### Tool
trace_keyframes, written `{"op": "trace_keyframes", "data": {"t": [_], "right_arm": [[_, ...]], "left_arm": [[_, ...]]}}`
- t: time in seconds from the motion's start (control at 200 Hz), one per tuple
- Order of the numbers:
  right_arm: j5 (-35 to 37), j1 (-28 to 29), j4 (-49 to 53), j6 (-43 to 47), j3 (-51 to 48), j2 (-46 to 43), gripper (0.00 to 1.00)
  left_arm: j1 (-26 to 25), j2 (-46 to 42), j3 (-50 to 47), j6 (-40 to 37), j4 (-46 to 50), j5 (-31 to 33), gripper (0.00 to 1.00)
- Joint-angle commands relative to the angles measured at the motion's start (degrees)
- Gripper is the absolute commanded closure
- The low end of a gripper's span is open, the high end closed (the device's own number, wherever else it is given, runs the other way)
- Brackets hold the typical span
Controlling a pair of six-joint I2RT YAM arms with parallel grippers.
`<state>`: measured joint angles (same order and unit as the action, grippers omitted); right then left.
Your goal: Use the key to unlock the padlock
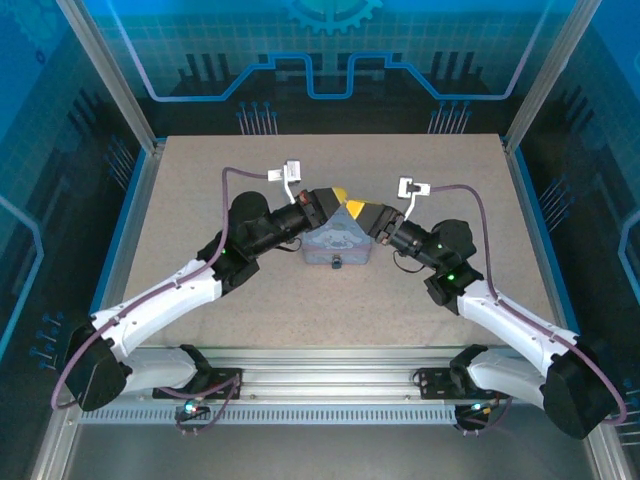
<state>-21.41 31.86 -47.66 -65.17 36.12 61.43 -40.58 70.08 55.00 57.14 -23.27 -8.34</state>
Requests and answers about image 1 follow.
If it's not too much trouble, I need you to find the pastel cartoon tin box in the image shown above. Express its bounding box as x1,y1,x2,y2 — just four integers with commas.
299,203,374,269

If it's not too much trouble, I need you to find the grey metal shelf panel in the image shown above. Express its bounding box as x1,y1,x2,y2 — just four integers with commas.
32,389,636,480

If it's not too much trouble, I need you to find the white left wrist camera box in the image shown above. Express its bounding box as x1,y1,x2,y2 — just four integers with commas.
267,158,305,204

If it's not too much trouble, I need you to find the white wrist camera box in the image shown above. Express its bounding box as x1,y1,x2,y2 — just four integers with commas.
396,175,432,221
267,158,305,204

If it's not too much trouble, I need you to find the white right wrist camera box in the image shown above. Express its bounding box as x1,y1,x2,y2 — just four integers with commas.
396,175,432,221

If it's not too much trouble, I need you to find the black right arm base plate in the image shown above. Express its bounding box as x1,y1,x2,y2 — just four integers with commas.
413,367,511,401

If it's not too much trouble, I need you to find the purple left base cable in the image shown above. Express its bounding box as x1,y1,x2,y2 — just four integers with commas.
172,374,246,437

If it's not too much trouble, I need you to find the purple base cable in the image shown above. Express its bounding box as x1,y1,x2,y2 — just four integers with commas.
172,374,246,437
452,394,514,437

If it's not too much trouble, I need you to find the aluminium mounting rail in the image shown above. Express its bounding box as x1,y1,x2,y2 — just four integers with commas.
59,347,604,401

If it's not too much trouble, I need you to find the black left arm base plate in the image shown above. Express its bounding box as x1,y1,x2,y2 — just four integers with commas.
152,367,244,401

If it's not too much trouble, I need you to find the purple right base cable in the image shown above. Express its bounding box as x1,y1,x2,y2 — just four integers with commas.
452,394,514,437

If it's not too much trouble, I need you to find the aluminium frame post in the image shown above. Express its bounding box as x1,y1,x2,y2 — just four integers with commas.
502,0,594,151
54,0,166,151

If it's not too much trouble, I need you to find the slotted grey cable duct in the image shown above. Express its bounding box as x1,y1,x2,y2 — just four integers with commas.
77,405,464,426

